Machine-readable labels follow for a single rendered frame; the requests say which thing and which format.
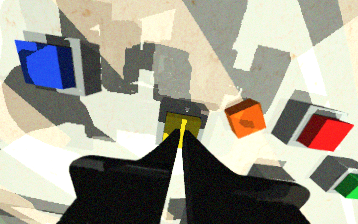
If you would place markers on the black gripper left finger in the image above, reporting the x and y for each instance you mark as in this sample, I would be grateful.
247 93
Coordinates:
144 179

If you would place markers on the orange cube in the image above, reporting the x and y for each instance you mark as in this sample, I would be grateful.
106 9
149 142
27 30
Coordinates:
245 118

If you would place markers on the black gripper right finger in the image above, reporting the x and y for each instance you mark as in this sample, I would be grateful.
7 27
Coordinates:
211 187

